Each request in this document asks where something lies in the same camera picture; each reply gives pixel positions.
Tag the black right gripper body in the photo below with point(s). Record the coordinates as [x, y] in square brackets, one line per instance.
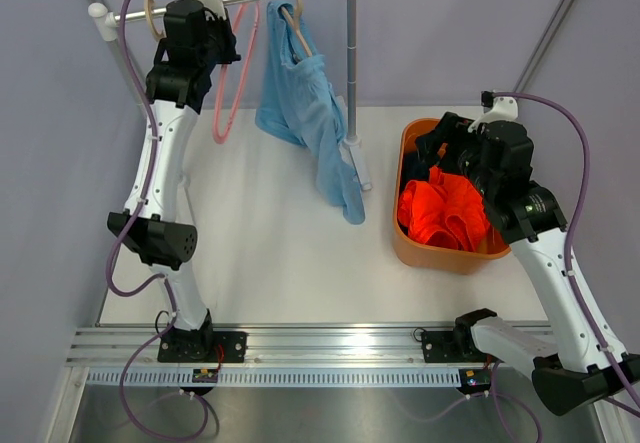
[468, 163]

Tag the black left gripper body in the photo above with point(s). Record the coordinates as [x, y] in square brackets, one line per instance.
[218, 47]

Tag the navy blue shorts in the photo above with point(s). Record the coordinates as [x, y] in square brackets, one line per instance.
[416, 164]

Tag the orange shorts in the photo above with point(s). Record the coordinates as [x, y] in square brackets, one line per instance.
[443, 211]

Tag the beige wooden hanger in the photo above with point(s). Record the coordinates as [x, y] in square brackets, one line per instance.
[148, 9]

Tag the tan wooden hanger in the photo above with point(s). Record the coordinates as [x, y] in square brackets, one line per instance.
[294, 21]

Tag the light blue shorts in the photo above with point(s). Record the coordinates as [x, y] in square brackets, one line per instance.
[298, 105]

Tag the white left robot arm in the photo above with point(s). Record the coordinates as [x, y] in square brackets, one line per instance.
[148, 224]

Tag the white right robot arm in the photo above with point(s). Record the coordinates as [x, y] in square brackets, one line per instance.
[587, 362]

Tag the orange plastic basket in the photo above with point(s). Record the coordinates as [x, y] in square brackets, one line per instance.
[413, 253]

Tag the white metal clothes rack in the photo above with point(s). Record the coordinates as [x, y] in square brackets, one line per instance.
[107, 23]

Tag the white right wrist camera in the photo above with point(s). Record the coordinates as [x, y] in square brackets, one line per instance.
[496, 108]

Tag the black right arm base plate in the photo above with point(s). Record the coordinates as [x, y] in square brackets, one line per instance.
[449, 346]

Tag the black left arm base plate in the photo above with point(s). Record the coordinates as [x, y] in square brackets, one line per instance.
[202, 347]

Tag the aluminium mounting rail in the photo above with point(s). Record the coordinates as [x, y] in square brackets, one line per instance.
[270, 345]

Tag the slotted grey cable duct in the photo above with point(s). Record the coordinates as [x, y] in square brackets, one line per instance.
[237, 377]

